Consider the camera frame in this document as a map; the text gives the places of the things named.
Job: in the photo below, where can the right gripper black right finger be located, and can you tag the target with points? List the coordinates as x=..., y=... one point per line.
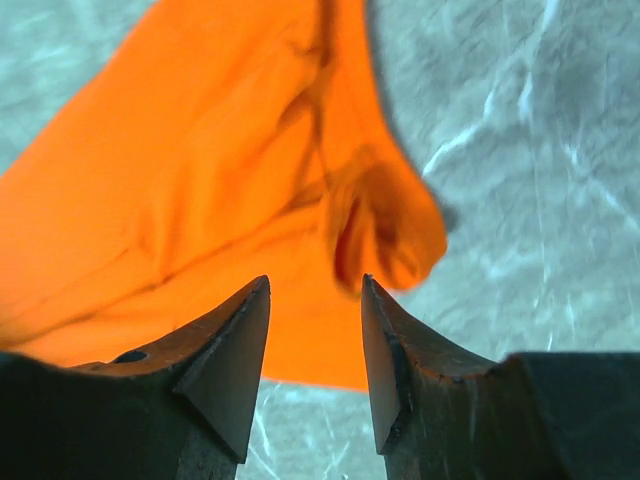
x=442, y=412

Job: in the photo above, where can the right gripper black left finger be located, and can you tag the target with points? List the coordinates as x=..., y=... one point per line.
x=180, y=407

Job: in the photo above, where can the orange t-shirt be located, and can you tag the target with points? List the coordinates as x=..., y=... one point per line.
x=225, y=140

